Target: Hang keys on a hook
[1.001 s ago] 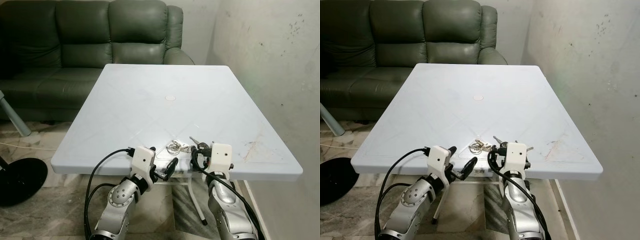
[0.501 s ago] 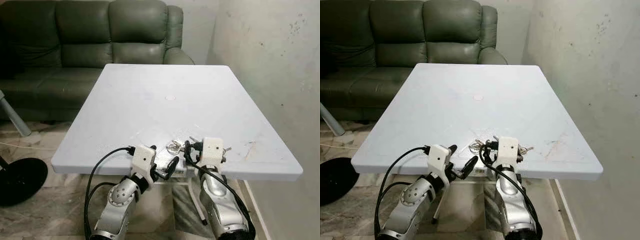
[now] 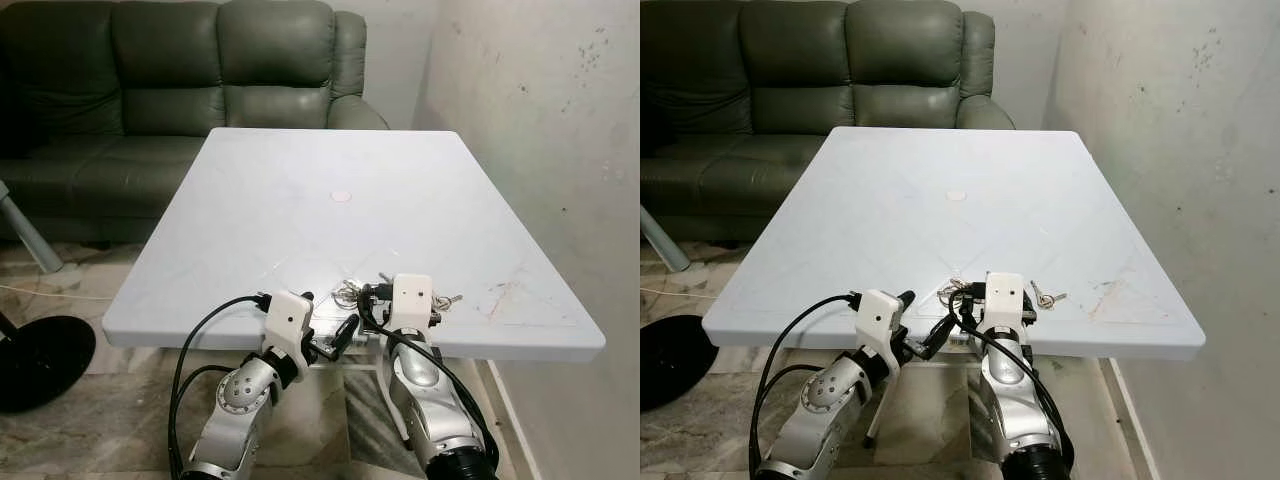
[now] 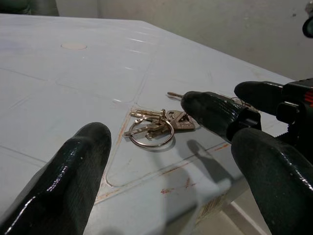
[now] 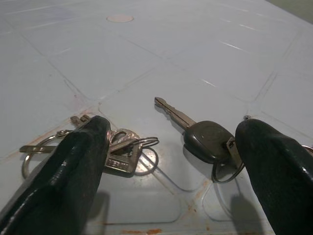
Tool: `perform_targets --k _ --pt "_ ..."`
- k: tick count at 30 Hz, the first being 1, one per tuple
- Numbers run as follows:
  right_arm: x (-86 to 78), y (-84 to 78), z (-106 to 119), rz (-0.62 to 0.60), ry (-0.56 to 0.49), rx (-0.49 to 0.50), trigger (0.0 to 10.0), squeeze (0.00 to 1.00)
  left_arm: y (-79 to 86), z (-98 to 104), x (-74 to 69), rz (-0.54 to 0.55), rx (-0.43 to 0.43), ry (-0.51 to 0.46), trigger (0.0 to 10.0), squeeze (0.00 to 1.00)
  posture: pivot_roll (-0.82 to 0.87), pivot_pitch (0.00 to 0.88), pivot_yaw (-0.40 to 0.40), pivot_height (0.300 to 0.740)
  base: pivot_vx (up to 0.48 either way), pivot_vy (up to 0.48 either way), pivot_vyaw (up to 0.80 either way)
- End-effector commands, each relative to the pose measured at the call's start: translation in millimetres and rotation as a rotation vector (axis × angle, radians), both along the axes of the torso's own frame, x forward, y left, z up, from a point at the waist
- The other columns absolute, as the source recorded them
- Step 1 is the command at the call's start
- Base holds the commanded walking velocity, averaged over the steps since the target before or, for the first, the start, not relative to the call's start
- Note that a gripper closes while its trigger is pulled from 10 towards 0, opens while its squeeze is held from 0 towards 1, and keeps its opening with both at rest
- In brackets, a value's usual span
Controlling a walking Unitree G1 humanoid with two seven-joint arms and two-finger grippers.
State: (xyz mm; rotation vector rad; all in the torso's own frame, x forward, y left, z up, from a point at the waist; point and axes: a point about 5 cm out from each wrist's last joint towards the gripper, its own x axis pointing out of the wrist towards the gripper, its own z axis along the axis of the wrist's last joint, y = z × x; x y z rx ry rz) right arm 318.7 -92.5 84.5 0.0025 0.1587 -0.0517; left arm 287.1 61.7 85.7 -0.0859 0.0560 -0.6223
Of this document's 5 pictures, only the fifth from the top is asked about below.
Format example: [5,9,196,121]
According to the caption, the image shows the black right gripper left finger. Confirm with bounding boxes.
[0,115,111,235]

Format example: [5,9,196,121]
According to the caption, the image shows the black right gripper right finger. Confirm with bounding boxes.
[235,118,313,235]

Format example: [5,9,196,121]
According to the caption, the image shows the slim silver key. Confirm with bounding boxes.
[19,144,59,154]

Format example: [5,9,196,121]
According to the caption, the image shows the silver flat house key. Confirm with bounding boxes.
[104,146,142,174]

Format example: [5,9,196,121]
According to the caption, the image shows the silver key with oval holes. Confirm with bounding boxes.
[106,128,141,154]

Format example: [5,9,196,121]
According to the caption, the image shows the black-headed car key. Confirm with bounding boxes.
[154,96,237,164]

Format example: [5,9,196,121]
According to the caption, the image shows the round pale table cap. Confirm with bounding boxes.
[106,15,134,23]

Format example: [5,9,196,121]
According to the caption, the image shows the large silver key ring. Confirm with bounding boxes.
[21,135,59,179]

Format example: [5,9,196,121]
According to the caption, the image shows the small silver key ring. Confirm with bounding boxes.
[133,137,159,148]

